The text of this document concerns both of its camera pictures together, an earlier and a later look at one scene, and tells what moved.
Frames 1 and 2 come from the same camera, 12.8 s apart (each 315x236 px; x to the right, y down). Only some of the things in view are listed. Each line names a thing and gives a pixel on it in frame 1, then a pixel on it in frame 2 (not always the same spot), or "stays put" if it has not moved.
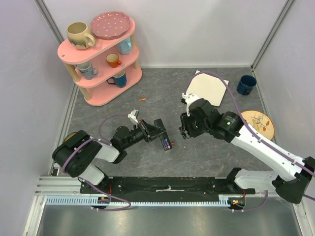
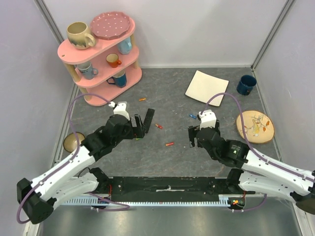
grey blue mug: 87,70 stays put
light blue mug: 125,46 stays put
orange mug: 112,59 stays put
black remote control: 158,122 to 148,119
